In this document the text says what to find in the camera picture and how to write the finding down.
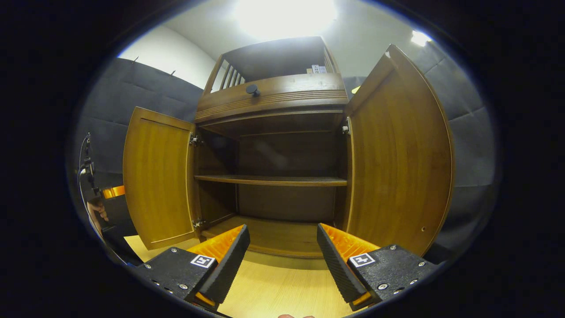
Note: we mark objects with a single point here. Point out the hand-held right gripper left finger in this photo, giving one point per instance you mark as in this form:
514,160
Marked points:
229,260

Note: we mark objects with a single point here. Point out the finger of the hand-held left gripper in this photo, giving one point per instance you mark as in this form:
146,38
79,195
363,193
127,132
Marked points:
114,192

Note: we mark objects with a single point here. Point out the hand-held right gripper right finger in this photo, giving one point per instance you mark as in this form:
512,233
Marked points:
337,265

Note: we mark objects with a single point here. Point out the wooden shoe cabinet door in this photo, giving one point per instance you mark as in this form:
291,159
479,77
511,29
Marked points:
154,176
397,168

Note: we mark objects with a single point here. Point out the black backdrop cloth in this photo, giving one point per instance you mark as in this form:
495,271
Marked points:
145,88

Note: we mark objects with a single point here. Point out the small ceiling light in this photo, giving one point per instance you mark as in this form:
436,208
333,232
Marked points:
419,38

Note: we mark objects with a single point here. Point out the large ceiling light panel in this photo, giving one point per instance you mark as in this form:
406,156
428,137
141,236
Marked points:
284,15

